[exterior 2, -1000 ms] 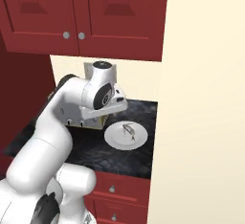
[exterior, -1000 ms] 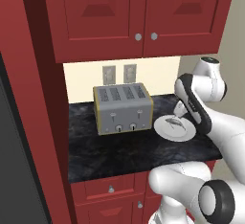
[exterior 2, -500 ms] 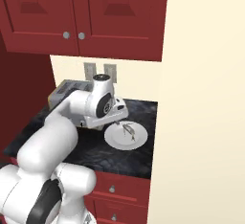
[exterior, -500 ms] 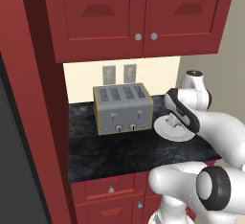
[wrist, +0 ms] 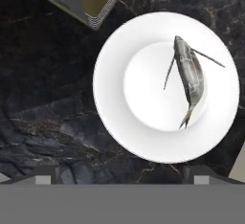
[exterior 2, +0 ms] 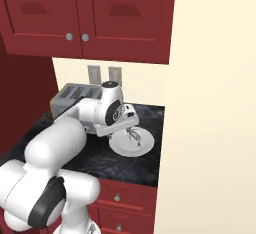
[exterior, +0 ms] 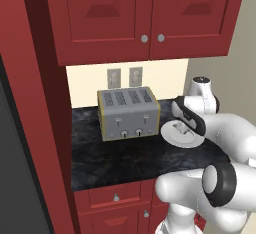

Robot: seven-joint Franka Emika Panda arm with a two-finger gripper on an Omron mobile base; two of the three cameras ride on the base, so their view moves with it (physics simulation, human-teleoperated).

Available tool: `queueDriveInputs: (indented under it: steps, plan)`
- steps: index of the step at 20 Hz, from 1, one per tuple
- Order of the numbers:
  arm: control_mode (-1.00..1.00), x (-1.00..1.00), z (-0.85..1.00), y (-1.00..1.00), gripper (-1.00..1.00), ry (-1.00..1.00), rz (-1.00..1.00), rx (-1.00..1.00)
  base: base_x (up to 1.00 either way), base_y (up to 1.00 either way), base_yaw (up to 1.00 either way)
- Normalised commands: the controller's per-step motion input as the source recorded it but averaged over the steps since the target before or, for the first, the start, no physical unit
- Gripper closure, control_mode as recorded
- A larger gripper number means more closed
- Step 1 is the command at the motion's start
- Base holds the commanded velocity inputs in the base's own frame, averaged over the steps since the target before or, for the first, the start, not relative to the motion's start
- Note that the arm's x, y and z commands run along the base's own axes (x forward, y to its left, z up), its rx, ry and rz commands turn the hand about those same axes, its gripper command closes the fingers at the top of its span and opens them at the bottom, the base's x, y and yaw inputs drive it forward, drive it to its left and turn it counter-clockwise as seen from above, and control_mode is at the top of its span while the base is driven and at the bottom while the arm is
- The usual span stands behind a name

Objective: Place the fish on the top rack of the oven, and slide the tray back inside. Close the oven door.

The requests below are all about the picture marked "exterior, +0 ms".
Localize red drawer front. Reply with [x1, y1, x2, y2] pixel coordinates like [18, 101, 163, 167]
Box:
[74, 181, 142, 215]
[140, 178, 161, 209]

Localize black oven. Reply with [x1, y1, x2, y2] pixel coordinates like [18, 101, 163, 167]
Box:
[0, 54, 55, 234]

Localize red tall oven cabinet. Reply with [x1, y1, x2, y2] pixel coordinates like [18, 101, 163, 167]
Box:
[0, 0, 76, 234]

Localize red upper cupboard door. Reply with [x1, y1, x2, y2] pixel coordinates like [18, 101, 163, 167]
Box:
[149, 0, 249, 61]
[44, 0, 153, 67]

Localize grey wall outlet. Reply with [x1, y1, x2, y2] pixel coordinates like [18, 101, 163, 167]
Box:
[128, 66, 144, 88]
[106, 67, 122, 90]

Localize grey four-slot toaster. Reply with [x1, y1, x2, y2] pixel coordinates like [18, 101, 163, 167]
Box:
[96, 86, 161, 142]

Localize red cupboard door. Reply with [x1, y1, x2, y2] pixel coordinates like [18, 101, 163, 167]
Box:
[77, 204, 151, 234]
[44, 0, 153, 67]
[149, 0, 249, 61]
[148, 203, 172, 234]

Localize white plate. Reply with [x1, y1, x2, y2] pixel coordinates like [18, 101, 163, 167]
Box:
[160, 118, 205, 150]

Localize red lower cupboard door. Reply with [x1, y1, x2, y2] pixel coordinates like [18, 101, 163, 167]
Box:
[77, 204, 151, 234]
[148, 203, 172, 234]

